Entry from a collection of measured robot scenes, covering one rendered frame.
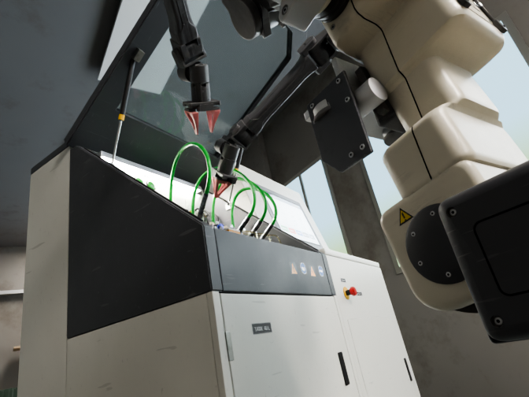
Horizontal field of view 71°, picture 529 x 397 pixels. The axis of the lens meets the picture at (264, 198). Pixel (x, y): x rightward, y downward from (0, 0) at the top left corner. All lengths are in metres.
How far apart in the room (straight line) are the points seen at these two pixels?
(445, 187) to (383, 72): 0.24
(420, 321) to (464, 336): 0.35
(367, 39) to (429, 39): 0.12
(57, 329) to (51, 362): 0.09
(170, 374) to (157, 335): 0.10
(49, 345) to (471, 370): 2.68
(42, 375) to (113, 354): 0.35
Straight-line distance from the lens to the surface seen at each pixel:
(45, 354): 1.41
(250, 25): 0.75
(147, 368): 1.01
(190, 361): 0.91
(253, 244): 1.05
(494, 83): 3.14
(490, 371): 3.15
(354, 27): 0.69
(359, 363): 1.49
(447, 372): 3.31
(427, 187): 0.55
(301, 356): 1.13
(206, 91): 1.17
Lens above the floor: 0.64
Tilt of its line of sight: 23 degrees up
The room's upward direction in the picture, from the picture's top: 12 degrees counter-clockwise
